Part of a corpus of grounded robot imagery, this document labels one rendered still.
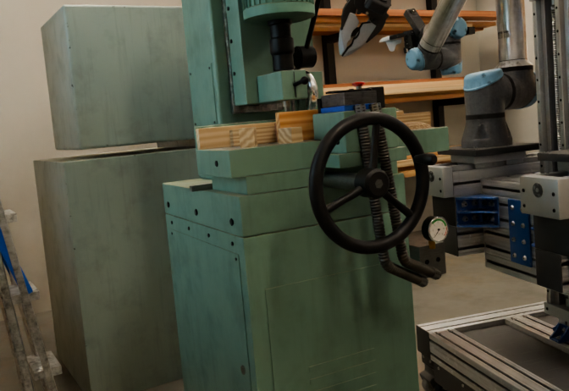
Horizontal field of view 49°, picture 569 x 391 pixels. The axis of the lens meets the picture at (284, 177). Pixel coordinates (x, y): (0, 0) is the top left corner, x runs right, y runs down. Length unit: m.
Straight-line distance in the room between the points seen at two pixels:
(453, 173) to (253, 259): 0.77
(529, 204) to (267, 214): 0.62
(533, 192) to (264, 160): 0.62
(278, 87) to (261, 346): 0.60
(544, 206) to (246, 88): 0.76
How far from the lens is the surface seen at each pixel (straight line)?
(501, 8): 2.13
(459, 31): 2.29
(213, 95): 1.71
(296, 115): 1.49
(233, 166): 1.33
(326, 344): 1.50
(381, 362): 1.61
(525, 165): 2.05
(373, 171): 1.27
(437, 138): 1.63
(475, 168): 1.96
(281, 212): 1.39
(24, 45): 3.79
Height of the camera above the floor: 0.95
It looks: 5 degrees down
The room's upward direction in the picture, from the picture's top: 5 degrees counter-clockwise
